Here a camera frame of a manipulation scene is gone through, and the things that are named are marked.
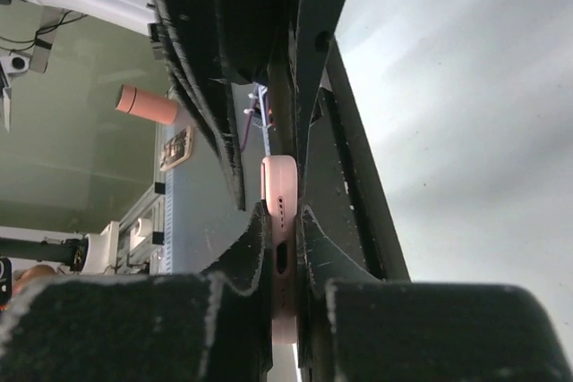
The white slotted cable duct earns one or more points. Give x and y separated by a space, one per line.
167 261

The pink silicone phone case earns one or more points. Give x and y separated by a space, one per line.
282 243

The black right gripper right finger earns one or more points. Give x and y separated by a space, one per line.
355 327

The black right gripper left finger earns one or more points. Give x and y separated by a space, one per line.
210 326

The beige framed device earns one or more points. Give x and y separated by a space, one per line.
177 149

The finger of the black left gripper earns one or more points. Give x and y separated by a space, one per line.
211 45
312 27

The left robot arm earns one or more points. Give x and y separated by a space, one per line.
140 16

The salmon pink cylinder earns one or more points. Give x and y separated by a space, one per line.
146 105

